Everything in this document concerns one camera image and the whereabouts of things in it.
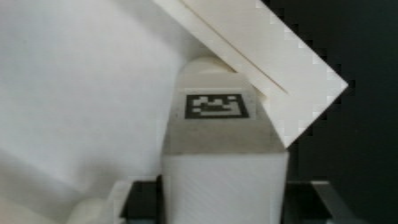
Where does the white table leg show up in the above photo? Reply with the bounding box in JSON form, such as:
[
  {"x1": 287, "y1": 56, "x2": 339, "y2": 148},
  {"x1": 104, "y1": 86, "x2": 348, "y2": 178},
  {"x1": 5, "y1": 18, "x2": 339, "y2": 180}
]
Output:
[{"x1": 161, "y1": 57, "x2": 287, "y2": 224}]

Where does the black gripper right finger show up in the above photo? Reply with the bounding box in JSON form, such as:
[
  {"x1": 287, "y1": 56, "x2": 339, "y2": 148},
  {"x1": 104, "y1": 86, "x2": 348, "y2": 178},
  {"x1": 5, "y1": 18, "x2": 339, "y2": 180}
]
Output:
[{"x1": 282, "y1": 181, "x2": 350, "y2": 224}]

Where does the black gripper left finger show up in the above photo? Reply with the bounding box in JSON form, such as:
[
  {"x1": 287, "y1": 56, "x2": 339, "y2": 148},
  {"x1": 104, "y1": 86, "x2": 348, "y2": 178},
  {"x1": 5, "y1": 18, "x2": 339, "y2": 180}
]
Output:
[{"x1": 106, "y1": 179, "x2": 165, "y2": 224}]

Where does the white square table top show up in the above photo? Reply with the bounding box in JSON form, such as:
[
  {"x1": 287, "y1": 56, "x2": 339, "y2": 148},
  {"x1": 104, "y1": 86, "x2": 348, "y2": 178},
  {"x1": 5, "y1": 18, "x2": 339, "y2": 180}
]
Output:
[{"x1": 0, "y1": 0, "x2": 348, "y2": 224}]

